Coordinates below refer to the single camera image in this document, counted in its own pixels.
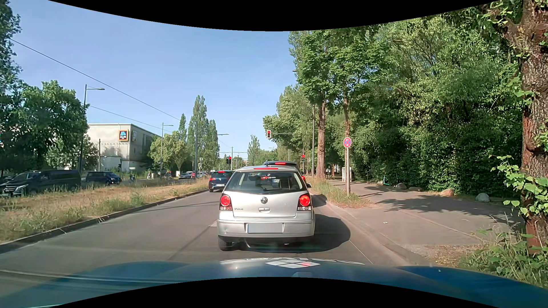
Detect group of trees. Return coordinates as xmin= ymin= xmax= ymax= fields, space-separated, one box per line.
xmin=0 ymin=0 xmax=99 ymax=177

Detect black van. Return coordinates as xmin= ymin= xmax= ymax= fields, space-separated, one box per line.
xmin=0 ymin=169 xmax=82 ymax=198

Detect tall lamp post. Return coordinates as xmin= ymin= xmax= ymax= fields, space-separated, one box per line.
xmin=78 ymin=84 xmax=105 ymax=173
xmin=194 ymin=133 xmax=229 ymax=179
xmin=159 ymin=122 xmax=174 ymax=173

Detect dry grass median strip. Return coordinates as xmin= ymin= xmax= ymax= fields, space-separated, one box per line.
xmin=0 ymin=177 xmax=209 ymax=243

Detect grey paved pavement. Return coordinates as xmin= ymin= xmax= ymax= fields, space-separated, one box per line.
xmin=316 ymin=179 xmax=525 ymax=266

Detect grey asphalt road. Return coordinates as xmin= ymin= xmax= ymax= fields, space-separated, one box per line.
xmin=0 ymin=189 xmax=412 ymax=291

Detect dark blue estate car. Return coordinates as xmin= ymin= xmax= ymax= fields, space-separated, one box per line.
xmin=85 ymin=171 xmax=122 ymax=186

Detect large tree trunk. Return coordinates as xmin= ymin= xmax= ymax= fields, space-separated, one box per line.
xmin=484 ymin=0 xmax=548 ymax=256

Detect weedy verge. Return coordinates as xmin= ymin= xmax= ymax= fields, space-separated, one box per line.
xmin=402 ymin=231 xmax=548 ymax=288

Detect overhead wires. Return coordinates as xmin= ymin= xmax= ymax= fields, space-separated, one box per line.
xmin=9 ymin=38 xmax=234 ymax=150

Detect car's own bonnet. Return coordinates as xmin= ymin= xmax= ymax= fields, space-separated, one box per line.
xmin=0 ymin=257 xmax=548 ymax=308

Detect grey building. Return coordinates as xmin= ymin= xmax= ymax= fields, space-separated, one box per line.
xmin=64 ymin=123 xmax=160 ymax=173

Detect grass verge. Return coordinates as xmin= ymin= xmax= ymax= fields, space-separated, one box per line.
xmin=307 ymin=176 xmax=373 ymax=209

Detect silver hatchback car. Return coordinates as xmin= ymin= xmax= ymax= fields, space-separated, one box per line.
xmin=217 ymin=165 xmax=316 ymax=252

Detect row of poplar trees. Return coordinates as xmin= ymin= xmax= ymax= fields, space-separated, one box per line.
xmin=148 ymin=95 xmax=221 ymax=173

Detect round no-stopping road sign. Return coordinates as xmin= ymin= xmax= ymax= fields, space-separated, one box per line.
xmin=342 ymin=137 xmax=352 ymax=197

